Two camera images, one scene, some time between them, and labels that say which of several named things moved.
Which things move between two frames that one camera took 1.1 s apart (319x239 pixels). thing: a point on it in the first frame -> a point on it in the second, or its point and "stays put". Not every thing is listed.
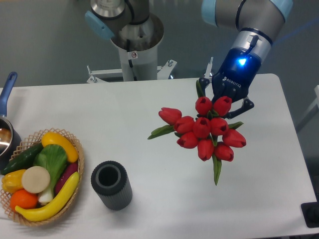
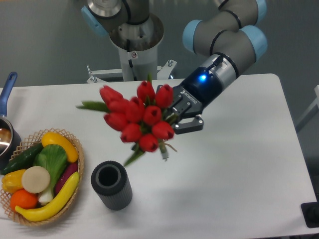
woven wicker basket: [5, 198] stays put
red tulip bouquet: [213, 135] -> [144, 118]
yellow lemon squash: [50, 138] stays put
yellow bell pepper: [12, 181] stays put
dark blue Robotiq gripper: [237, 73] -> [200, 89]
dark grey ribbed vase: [110, 180] stays put
